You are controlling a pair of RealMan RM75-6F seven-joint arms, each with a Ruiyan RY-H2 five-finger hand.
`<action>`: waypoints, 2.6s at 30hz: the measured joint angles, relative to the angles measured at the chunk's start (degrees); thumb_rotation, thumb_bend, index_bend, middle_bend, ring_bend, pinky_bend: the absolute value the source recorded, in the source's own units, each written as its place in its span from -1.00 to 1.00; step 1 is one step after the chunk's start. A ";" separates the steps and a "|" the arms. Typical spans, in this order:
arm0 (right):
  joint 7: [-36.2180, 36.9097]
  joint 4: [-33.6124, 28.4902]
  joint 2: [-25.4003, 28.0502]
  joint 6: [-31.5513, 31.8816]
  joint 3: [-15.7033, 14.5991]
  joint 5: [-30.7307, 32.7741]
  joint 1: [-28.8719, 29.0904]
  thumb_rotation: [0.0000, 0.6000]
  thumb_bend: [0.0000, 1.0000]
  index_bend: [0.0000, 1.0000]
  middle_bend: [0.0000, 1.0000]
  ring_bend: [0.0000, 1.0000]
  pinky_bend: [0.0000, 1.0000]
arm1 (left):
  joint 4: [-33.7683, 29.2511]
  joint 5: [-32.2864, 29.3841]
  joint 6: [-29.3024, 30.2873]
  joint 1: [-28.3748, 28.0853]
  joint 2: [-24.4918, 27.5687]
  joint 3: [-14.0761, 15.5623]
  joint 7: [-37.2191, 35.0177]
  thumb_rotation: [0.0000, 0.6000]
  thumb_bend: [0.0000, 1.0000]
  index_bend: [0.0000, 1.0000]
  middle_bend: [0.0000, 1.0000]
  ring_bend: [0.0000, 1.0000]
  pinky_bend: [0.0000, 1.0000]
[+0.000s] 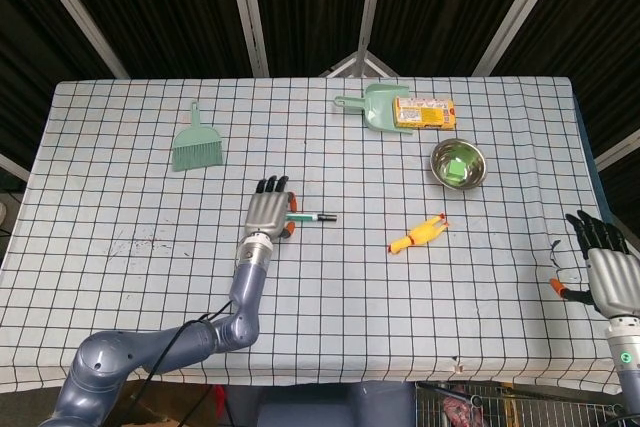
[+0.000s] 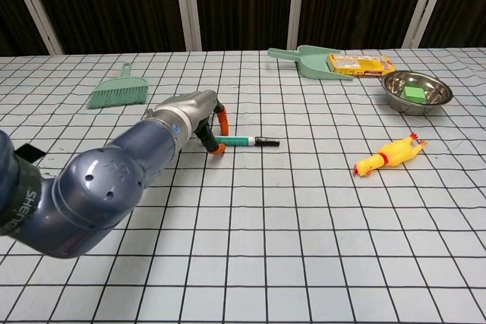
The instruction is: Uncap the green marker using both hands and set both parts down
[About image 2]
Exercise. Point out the mint green hand brush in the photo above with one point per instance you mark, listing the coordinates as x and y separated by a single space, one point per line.
121 90

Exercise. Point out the dark ribbed partition panel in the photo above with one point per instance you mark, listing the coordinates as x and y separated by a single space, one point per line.
11 16
114 5
357 1
243 5
467 5

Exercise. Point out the white metal frame post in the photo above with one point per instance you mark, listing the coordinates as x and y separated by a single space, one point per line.
296 5
36 5
187 5
427 5

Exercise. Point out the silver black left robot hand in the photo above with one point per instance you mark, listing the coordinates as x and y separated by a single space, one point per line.
190 106

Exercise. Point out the stainless steel bowl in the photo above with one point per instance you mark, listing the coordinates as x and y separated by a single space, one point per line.
436 100

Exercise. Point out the yellow cardboard box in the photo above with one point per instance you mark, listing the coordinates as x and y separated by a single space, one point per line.
358 64

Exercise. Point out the mint green dustpan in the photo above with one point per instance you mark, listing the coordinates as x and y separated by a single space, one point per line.
313 64

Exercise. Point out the black marker cap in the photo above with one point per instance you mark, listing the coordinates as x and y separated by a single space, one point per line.
269 142

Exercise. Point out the white marker with green label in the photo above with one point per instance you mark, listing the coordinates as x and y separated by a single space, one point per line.
239 142

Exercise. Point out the green square block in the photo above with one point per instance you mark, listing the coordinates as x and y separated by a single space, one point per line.
414 94

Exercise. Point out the white black-grid tablecloth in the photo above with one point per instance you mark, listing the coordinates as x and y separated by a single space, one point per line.
266 233

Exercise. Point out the yellow rubber chicken toy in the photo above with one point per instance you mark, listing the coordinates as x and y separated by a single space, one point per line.
391 153

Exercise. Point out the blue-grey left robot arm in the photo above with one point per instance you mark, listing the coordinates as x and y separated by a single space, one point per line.
98 187

